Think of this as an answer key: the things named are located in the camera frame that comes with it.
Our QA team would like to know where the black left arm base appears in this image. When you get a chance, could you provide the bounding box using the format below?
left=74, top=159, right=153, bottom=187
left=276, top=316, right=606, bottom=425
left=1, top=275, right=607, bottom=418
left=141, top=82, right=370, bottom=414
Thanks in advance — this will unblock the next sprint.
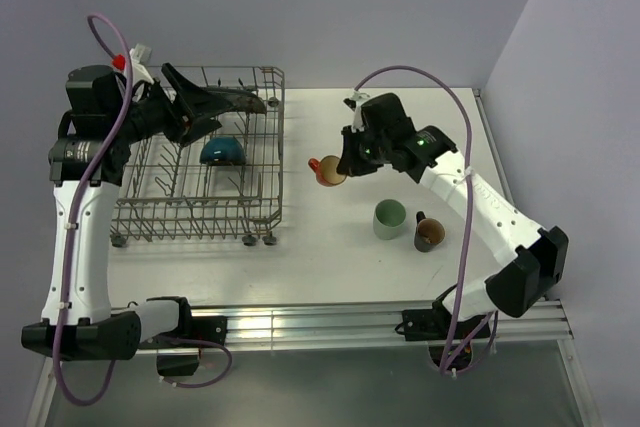
left=139, top=316, right=227, bottom=349

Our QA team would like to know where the dark bowl tan inside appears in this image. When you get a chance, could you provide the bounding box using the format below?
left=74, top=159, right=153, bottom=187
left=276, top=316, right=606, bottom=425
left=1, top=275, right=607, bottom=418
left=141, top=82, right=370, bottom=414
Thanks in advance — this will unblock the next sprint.
left=199, top=137, right=246, bottom=166

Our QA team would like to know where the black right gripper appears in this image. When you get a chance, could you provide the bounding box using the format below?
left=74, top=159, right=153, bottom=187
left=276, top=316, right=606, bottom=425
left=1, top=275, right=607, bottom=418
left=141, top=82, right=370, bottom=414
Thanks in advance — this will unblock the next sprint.
left=337, top=123, right=390, bottom=177

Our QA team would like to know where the black floral square plate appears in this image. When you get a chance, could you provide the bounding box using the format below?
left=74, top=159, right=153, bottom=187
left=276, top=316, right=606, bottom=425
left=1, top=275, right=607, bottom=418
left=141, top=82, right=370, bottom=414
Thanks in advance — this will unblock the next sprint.
left=204, top=86, right=267, bottom=114

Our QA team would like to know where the pale green cup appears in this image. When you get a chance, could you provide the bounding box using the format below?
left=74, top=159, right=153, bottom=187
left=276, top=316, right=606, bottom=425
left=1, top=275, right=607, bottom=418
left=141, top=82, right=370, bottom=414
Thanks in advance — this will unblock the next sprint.
left=372, top=199, right=406, bottom=240

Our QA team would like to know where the grey wire dish rack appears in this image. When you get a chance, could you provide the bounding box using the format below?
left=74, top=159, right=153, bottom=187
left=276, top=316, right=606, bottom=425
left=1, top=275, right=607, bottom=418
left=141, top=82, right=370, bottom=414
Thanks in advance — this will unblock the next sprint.
left=111, top=65, right=285, bottom=247

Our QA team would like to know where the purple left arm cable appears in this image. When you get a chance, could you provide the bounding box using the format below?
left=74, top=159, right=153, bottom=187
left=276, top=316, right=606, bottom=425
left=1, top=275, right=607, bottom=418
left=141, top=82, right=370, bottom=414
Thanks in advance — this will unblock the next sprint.
left=52, top=14, right=234, bottom=406

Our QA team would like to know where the small red orange cup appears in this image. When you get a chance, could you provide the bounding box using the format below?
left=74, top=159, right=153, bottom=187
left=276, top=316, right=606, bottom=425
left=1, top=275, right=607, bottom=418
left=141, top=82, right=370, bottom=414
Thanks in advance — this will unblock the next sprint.
left=307, top=155, right=347, bottom=187

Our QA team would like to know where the aluminium mounting rail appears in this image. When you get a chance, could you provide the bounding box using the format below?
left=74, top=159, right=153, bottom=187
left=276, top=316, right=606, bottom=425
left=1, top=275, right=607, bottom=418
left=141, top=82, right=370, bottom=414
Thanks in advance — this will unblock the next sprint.
left=48, top=299, right=574, bottom=358

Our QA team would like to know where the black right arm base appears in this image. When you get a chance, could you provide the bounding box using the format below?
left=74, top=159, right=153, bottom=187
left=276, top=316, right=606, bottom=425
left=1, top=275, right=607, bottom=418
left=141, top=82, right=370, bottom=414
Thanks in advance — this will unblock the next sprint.
left=394, top=306, right=487, bottom=342

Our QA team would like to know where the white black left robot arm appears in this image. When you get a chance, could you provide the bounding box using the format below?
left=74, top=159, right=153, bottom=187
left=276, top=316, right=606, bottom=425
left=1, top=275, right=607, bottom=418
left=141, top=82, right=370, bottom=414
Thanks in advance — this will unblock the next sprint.
left=21, top=64, right=232, bottom=361

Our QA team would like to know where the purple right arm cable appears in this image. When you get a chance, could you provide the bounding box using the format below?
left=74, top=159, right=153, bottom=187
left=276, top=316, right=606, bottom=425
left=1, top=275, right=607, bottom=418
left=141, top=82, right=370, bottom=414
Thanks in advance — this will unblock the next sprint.
left=354, top=65, right=499, bottom=378

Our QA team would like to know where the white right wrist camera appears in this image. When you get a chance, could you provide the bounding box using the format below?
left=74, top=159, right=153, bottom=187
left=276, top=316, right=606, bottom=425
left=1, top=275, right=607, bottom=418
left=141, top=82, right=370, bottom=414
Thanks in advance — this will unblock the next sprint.
left=344, top=90, right=370, bottom=132

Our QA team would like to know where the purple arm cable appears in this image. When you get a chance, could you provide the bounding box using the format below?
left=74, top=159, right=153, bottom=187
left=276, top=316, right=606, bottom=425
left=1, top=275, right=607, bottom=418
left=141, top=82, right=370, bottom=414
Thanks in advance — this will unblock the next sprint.
left=52, top=14, right=234, bottom=406
left=354, top=65, right=499, bottom=378

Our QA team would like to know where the dark brown mug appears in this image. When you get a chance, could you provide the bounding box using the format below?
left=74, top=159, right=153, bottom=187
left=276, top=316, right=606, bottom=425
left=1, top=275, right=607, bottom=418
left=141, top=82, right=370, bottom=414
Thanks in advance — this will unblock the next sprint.
left=413, top=211, right=446, bottom=253

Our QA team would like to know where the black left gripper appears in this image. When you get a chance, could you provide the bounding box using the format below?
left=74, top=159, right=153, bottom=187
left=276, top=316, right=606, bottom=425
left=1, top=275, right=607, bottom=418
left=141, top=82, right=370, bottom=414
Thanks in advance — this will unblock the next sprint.
left=109, top=63, right=233, bottom=147

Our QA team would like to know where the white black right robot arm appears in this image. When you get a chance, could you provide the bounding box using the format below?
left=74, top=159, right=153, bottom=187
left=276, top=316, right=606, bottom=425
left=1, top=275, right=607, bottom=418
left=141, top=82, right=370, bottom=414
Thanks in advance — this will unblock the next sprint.
left=337, top=93, right=569, bottom=337

